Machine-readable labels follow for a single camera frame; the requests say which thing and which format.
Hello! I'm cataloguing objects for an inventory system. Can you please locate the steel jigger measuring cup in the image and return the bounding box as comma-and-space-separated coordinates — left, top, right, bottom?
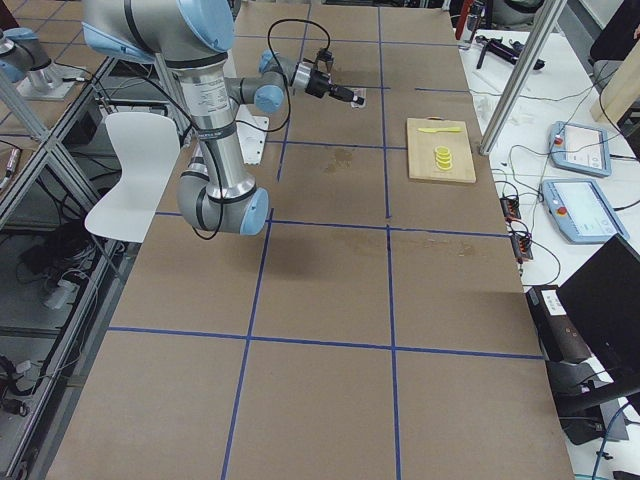
351, 88, 366, 109

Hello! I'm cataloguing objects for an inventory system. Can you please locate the light wooden board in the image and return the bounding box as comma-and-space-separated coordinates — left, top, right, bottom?
591, 43, 640, 122

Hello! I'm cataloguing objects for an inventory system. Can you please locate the right teach pendant tablet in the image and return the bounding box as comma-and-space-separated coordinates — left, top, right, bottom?
540, 179, 629, 244

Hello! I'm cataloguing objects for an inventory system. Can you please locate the teach pendant tablet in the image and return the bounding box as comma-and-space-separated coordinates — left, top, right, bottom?
549, 121, 612, 178
540, 179, 629, 244

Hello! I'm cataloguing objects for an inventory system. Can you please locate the bamboo cutting board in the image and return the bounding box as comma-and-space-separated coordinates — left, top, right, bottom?
406, 118, 476, 184

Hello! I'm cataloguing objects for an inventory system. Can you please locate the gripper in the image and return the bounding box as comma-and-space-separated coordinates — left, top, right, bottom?
303, 48, 355, 104

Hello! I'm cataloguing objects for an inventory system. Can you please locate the black electronics module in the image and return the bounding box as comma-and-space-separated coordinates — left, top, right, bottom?
499, 196, 522, 220
510, 232, 533, 264

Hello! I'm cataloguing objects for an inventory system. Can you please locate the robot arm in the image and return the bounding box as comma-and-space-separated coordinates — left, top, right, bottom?
83, 1, 364, 235

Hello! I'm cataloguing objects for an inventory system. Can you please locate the upper black electronics module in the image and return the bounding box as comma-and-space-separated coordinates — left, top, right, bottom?
499, 196, 522, 220

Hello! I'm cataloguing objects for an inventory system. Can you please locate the back lemon slice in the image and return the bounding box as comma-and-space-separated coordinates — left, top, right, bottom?
434, 146, 451, 156

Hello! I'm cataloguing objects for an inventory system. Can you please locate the black stick handle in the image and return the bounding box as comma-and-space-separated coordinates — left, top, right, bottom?
476, 37, 489, 70

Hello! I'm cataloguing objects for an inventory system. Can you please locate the white chair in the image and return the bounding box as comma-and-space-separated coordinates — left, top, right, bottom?
84, 111, 180, 243

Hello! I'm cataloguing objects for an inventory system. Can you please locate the black box with label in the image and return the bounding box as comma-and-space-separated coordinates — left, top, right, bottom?
526, 285, 591, 364

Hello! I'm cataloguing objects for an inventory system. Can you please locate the left teach pendant tablet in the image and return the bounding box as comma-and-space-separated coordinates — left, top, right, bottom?
549, 121, 612, 178

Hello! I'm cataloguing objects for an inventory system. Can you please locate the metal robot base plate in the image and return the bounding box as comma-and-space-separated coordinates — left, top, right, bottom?
236, 105, 269, 165

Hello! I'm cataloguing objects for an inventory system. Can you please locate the yellow plastic knife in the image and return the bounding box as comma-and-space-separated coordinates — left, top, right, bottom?
417, 126, 463, 134

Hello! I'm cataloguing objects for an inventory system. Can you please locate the lower black electronics module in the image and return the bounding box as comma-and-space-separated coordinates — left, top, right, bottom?
510, 232, 533, 264

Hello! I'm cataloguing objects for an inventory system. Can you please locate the black computer monitor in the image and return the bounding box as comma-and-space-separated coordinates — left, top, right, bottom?
557, 234, 639, 379

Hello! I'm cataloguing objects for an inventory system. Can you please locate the aluminium frame post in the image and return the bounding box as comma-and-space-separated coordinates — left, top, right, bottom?
479, 0, 567, 156

